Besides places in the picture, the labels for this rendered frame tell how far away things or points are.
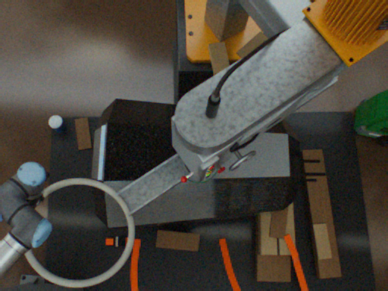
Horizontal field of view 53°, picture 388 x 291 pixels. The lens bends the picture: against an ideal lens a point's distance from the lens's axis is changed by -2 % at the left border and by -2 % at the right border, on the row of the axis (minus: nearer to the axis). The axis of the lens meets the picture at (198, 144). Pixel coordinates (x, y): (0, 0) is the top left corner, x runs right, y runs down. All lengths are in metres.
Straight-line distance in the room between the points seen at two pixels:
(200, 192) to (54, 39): 1.95
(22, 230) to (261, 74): 0.96
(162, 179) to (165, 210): 0.42
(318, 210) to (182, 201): 1.20
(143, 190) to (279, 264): 1.38
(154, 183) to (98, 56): 1.72
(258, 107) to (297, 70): 0.21
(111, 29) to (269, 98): 2.29
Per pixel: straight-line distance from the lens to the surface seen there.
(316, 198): 3.10
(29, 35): 3.66
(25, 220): 1.42
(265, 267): 2.96
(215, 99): 1.22
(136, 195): 1.93
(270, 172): 2.26
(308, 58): 1.53
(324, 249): 3.08
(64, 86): 3.38
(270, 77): 1.46
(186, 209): 2.33
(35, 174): 1.47
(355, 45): 1.60
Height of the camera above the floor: 2.99
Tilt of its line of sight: 75 degrees down
